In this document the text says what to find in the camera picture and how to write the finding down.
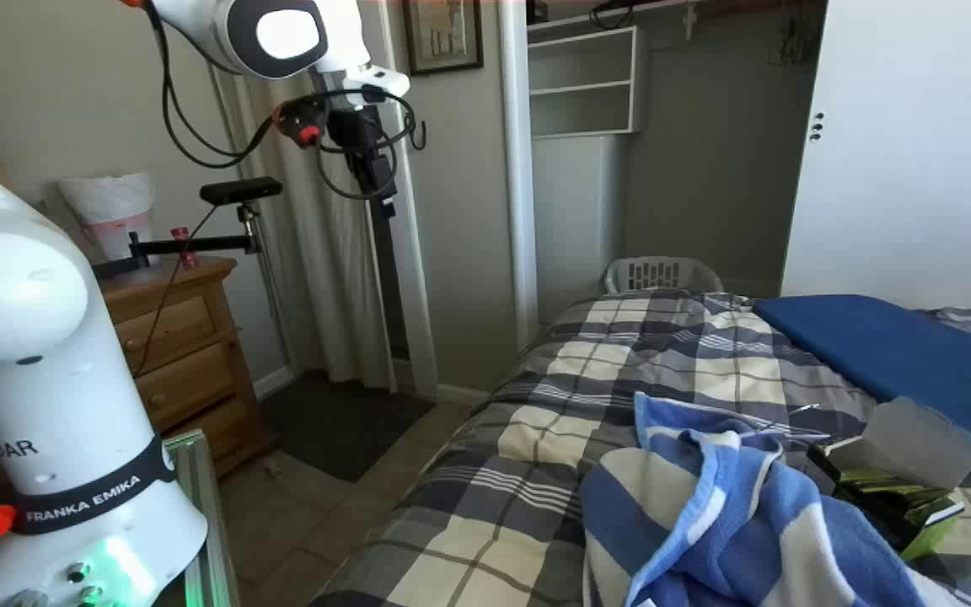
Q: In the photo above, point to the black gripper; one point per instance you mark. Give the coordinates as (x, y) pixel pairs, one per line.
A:
(358, 141)

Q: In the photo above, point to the white and blue striped towel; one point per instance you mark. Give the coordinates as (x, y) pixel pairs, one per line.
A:
(731, 516)

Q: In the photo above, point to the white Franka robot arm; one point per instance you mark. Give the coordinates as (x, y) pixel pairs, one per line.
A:
(47, 425)

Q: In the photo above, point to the white curtain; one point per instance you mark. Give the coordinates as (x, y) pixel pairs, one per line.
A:
(336, 273)

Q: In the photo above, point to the dark floor mat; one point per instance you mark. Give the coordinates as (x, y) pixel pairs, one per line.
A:
(340, 425)

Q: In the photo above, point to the white closet shelf unit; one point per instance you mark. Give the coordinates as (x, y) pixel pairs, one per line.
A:
(584, 81)

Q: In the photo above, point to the wooden nightstand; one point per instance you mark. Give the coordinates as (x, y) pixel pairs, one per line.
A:
(185, 358)

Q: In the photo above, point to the table lamp with white shade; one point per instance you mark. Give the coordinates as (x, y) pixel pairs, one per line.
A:
(112, 207)

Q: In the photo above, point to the white plastic laundry basket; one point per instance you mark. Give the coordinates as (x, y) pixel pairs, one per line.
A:
(660, 276)

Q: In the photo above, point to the plaid bed comforter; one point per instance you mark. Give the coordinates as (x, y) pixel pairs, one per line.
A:
(505, 475)

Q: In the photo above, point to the white closet door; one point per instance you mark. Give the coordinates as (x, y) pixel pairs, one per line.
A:
(910, 148)

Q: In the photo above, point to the flat blue padded board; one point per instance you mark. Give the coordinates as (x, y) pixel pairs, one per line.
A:
(910, 358)

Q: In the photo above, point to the small teal tissue box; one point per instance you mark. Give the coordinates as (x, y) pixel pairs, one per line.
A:
(915, 441)

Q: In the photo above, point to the green packaged item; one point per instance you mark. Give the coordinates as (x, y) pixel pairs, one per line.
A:
(900, 510)

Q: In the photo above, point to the white door frame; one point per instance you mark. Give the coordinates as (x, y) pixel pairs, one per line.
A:
(518, 171)

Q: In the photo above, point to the black bar camera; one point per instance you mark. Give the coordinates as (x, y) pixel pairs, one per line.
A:
(240, 189)

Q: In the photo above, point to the framed wall picture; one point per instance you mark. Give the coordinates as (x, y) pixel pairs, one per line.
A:
(442, 34)

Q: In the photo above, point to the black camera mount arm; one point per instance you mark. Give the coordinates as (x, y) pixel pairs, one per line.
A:
(185, 243)

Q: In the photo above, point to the metal robot stand frame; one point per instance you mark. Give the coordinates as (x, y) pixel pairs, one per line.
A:
(202, 516)

